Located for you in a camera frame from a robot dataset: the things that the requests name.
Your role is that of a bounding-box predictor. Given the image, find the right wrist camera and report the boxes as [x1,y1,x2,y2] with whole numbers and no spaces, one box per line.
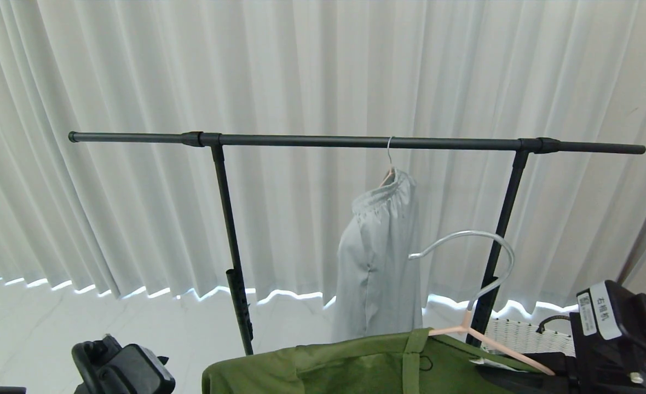
[575,280,646,356]

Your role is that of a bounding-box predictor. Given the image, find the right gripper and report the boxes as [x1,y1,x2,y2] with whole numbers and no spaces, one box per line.
[476,339,646,394]

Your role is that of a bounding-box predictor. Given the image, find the white curtain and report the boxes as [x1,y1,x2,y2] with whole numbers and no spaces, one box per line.
[0,0,646,323]

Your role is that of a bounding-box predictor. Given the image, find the green garment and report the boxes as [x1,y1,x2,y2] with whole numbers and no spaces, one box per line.
[201,328,543,394]

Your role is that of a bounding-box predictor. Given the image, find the white laundry basket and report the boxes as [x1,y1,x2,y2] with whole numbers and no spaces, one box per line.
[484,315,576,356]

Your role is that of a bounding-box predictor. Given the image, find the black clothes rack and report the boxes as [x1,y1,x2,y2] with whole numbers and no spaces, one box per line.
[68,131,645,356]

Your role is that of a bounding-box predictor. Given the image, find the pale grey shorts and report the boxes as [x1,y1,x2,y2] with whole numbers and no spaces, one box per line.
[331,169,425,343]

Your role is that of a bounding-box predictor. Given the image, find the pink clothes hanger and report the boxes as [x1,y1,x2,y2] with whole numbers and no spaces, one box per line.
[409,230,556,376]
[380,137,397,187]

